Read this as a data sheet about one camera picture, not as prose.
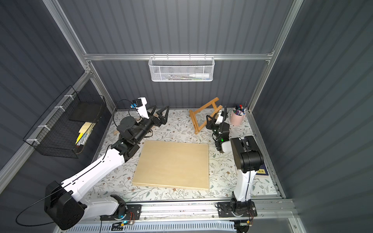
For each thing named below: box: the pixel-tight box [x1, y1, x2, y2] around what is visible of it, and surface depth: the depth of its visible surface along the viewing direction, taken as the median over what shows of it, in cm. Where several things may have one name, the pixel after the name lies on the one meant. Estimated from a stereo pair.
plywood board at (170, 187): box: [132, 184, 210, 191], surface depth 83 cm
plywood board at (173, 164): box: [132, 140, 210, 189], surface depth 88 cm
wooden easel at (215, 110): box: [189, 97, 223, 135], surface depth 96 cm
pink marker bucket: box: [230, 104, 247, 126], surface depth 104 cm
